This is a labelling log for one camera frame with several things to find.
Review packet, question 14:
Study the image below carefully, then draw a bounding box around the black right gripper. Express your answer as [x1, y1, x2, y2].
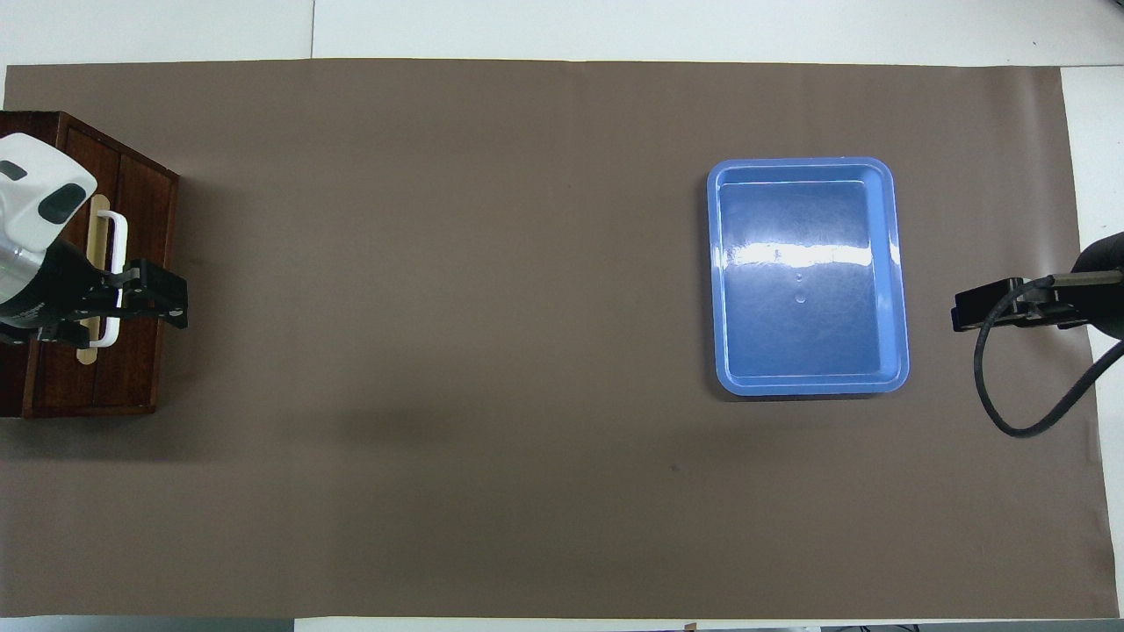
[953, 277, 1079, 333]

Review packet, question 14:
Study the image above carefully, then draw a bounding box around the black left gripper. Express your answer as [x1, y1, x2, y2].
[0, 239, 189, 345]

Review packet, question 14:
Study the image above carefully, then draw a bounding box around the white drawer handle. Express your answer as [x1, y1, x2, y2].
[88, 209, 129, 348]

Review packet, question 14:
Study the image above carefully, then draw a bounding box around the wooden drawer with dark front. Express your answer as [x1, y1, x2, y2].
[40, 123, 180, 412]

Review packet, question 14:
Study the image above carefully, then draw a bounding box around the blue plastic tray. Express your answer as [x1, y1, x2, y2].
[707, 157, 911, 397]

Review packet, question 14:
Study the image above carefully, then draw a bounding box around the dark wooden cabinet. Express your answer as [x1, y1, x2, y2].
[0, 111, 181, 419]

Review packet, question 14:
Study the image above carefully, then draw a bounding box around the brown paper table mat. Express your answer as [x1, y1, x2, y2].
[0, 58, 1120, 620]

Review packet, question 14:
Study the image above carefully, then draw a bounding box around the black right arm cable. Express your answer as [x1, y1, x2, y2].
[973, 272, 1124, 438]

